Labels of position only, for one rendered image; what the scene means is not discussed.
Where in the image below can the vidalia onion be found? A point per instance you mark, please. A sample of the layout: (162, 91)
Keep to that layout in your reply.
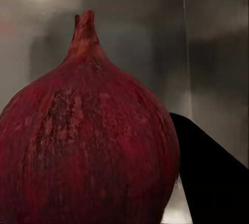
(87, 143)

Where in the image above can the drop in sink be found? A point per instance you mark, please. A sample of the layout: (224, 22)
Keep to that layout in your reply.
(193, 54)

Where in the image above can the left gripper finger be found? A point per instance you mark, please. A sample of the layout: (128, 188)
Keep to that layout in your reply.
(215, 183)

